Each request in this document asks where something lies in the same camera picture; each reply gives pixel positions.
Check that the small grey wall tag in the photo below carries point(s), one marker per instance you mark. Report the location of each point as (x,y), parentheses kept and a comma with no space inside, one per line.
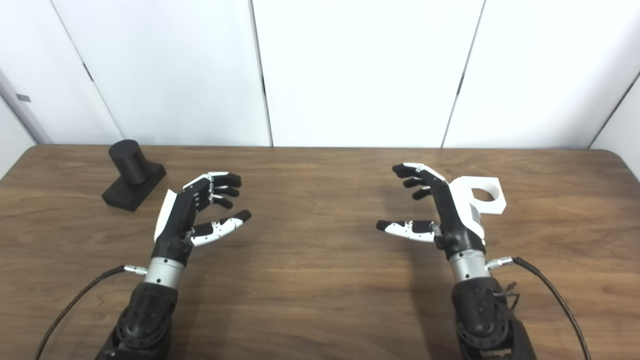
(23,98)

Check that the white square piece with hole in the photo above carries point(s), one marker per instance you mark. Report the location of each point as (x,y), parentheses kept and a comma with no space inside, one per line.
(495,202)

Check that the white and black right hand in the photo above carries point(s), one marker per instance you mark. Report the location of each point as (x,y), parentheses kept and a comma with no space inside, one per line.
(457,220)

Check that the white and black left hand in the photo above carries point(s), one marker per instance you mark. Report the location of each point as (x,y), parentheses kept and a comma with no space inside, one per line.
(175,220)

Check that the black peg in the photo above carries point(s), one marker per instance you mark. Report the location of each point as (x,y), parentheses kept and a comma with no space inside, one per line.
(131,172)

